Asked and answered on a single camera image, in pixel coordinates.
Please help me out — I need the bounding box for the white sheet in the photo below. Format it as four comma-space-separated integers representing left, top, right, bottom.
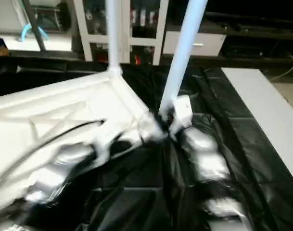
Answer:
221, 67, 293, 193

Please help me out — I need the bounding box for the white plastic table top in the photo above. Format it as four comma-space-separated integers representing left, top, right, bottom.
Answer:
0, 70, 168, 215

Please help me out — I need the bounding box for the light blue hose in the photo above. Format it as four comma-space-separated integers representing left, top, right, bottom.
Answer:
20, 24, 48, 43

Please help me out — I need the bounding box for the grey metal pole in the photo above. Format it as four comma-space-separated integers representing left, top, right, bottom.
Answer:
22, 0, 47, 51

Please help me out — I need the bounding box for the white low drawer unit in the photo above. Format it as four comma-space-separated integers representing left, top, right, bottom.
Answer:
163, 31, 227, 57

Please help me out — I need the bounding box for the white glass-door cabinet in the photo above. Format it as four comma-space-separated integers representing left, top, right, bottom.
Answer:
72, 0, 168, 65

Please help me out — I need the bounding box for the black work mat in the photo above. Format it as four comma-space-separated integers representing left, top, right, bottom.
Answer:
0, 53, 293, 231

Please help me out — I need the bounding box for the white plastic table leg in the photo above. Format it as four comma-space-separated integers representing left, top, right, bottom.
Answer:
107, 0, 124, 77
158, 0, 208, 121

